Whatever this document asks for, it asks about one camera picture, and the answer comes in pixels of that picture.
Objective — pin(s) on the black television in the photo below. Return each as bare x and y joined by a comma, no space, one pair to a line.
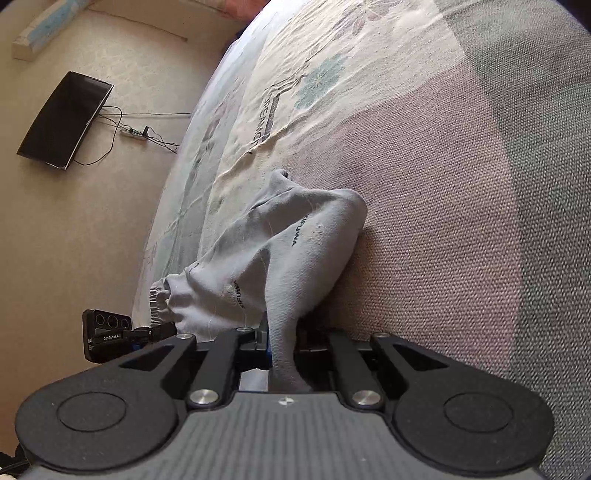
64,120

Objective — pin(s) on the grey pants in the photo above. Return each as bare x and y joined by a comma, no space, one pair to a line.
277,258

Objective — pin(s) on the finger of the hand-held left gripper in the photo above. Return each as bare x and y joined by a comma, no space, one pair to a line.
154,332

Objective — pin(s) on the pink striped curtain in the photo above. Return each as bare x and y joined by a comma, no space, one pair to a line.
240,3

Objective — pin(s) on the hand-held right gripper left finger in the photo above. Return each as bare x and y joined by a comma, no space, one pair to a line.
263,346

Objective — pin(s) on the white air conditioner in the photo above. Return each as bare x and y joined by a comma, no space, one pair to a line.
46,27

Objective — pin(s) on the white power strip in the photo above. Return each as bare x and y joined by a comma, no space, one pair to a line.
135,133

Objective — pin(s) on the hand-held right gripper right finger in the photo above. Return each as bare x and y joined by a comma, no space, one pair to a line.
337,355

